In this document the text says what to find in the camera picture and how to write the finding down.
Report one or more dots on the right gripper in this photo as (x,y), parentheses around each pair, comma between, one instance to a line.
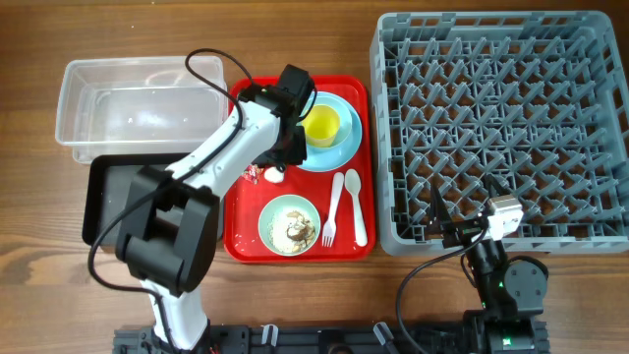
(440,219)

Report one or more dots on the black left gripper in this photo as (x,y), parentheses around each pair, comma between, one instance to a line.
(298,152)

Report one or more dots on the red candy wrapper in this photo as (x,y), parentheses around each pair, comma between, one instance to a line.
(253,173)

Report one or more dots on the green bowl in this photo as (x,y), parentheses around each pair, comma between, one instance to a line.
(278,204)

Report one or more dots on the rice and food scraps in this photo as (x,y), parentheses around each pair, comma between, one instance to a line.
(291,231)

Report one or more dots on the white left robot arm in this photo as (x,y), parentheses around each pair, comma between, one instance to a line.
(171,274)

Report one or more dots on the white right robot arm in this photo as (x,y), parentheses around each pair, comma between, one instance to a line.
(511,289)

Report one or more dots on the grey dishwasher rack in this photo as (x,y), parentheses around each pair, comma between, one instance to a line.
(537,100)

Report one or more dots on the yellow cup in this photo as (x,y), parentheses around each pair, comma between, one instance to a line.
(321,126)

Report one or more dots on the light blue bowl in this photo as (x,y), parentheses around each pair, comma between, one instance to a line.
(340,105)

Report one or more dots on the light blue plate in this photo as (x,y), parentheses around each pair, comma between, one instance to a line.
(327,159)

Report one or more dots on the white plastic spoon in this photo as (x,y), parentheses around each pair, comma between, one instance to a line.
(353,186)

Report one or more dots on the red serving tray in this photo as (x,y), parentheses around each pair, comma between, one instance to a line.
(322,210)

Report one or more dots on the white plastic fork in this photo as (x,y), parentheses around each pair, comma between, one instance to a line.
(329,227)

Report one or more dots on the clear plastic bin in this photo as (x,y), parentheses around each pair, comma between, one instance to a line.
(137,105)

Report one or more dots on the black tray bin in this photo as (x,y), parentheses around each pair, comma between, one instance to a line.
(110,177)

